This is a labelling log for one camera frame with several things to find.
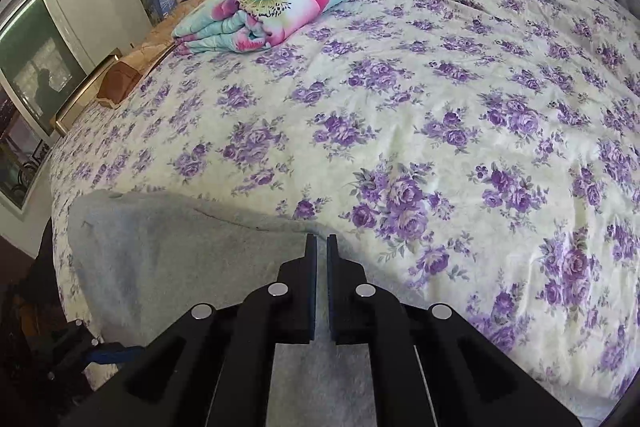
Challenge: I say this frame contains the white framed window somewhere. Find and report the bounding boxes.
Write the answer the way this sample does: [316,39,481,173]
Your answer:
[0,0,96,208]

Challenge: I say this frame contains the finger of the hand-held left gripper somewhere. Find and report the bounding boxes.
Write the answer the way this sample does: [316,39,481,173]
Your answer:
[82,341,130,366]

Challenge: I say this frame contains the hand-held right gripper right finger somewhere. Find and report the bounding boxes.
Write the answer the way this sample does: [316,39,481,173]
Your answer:
[326,234,583,427]

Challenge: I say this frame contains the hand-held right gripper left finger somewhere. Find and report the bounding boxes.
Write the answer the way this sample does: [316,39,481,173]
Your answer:
[60,233,318,427]

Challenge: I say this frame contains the purple floral bedsheet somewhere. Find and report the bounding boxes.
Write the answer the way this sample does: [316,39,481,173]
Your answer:
[47,0,640,418]

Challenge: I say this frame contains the brown wooden headboard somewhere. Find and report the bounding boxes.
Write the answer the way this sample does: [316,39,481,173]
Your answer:
[97,0,211,108]

